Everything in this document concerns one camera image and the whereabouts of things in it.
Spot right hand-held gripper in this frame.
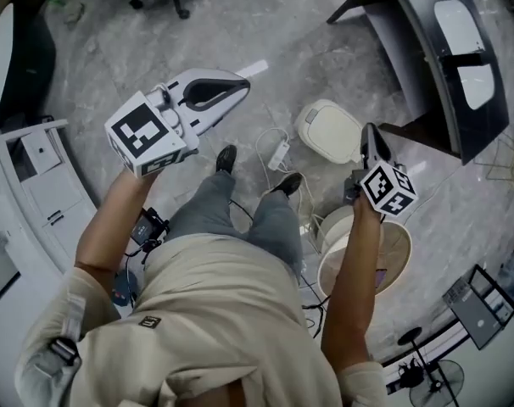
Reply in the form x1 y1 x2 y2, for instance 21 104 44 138
343 122 419 220

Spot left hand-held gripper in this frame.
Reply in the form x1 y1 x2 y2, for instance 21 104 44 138
103 68 253 180

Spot cream pedal trash bin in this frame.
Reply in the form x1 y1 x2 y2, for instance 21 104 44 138
293 98 365 164

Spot person's right forearm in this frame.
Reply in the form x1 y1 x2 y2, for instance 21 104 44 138
320 195 384 372

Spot person's left forearm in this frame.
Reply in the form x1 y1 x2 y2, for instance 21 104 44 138
73 169 164 279

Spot person's left shoe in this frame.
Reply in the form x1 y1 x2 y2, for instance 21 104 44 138
215 144 237 174

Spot person's shoe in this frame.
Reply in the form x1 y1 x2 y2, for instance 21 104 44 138
267 171 304 198
215 144 237 174

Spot white power strip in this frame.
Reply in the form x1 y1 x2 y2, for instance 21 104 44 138
267 141 291 171

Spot person's right shoe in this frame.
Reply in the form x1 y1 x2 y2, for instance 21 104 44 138
267 171 304 198

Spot grey trousers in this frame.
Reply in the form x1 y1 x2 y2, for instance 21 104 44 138
165 170 304 279

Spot black desk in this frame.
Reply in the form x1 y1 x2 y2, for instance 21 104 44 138
327 0 511 165

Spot white box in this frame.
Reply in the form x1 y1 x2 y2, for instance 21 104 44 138
21 133 63 173

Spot white cabinet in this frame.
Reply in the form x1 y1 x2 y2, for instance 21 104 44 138
0 119 99 270

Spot black standing fan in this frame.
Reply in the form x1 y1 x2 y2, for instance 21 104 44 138
396 327 466 407

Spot blue pouch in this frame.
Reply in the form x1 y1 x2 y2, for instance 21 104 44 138
111 269 140 309

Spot beige shirt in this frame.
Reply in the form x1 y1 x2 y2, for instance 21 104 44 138
14 233 389 407

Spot white cable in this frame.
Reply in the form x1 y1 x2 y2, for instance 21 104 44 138
254 127 326 256

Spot black device with cables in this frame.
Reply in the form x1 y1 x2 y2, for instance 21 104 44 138
397 359 424 390

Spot grey shoulder strap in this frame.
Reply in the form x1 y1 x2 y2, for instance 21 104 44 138
25 286 85 381

